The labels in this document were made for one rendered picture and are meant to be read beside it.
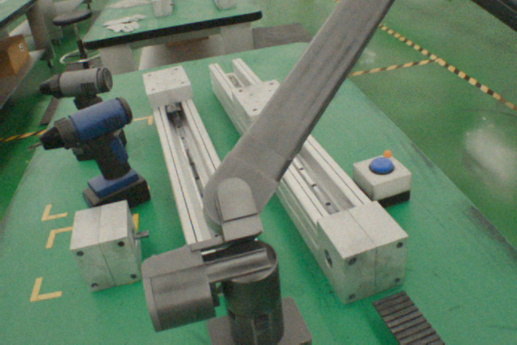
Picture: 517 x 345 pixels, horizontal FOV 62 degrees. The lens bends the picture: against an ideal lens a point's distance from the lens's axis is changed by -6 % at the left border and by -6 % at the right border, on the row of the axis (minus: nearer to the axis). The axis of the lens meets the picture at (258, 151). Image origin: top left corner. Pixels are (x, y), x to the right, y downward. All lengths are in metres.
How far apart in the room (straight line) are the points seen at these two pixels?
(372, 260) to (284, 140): 0.26
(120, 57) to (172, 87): 1.34
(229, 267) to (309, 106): 0.18
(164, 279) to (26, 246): 0.56
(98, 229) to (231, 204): 0.38
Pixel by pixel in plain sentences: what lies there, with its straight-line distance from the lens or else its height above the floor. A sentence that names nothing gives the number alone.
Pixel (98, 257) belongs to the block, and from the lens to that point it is 0.74.
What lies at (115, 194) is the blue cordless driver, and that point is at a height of 0.83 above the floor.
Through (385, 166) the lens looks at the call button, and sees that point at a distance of 0.83.
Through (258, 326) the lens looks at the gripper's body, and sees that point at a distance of 0.46.
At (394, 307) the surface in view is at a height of 0.81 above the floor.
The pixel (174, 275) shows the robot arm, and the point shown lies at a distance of 0.43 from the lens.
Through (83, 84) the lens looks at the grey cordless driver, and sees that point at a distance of 1.08.
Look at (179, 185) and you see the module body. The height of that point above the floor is 0.86.
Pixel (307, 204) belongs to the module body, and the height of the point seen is 0.86.
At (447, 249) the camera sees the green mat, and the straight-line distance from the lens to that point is 0.78.
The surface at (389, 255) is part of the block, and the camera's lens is 0.66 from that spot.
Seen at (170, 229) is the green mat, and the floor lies 0.78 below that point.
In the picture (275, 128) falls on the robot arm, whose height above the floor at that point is 1.09.
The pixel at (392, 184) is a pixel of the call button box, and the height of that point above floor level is 0.83.
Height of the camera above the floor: 1.30
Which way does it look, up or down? 30 degrees down
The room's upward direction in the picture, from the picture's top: 8 degrees counter-clockwise
